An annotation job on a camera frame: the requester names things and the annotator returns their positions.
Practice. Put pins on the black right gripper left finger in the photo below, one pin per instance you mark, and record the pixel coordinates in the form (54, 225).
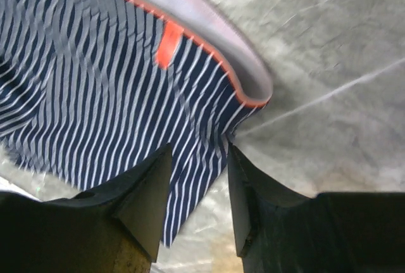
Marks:
(113, 227)

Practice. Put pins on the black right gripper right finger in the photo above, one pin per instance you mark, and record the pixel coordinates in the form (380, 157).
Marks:
(279, 230)

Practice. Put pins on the navy striped underwear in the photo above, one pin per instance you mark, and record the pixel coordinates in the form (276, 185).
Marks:
(90, 88)

